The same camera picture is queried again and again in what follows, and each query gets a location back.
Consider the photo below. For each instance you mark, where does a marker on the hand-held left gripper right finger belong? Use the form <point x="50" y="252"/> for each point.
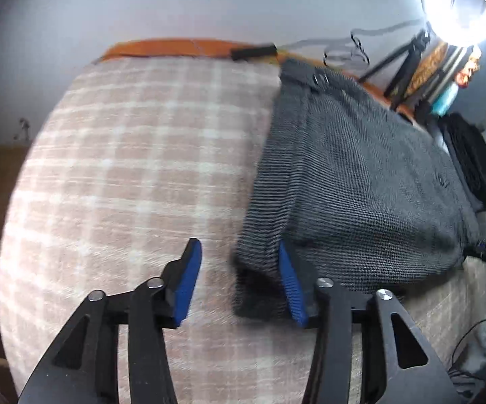
<point x="291" y="282"/>

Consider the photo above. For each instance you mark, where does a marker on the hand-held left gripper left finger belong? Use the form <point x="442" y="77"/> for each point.
<point x="189" y="280"/>

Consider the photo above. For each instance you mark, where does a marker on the grey knit pants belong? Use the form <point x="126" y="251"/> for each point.
<point x="352" y="185"/>

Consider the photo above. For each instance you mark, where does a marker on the plaid beige blanket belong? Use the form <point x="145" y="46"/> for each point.
<point x="141" y="202"/>

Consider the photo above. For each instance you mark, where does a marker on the black folded cloth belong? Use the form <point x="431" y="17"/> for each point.
<point x="474" y="160"/>

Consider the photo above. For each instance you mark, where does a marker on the black power strip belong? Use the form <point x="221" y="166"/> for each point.
<point x="253" y="51"/>

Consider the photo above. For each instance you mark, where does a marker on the black tripod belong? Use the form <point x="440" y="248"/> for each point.
<point x="403" y="67"/>

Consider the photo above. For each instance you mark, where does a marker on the colourful patterned cloth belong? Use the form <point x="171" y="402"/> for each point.
<point x="445" y="75"/>

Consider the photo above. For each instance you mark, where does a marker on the orange bed frame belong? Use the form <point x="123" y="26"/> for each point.
<point x="175" y="47"/>

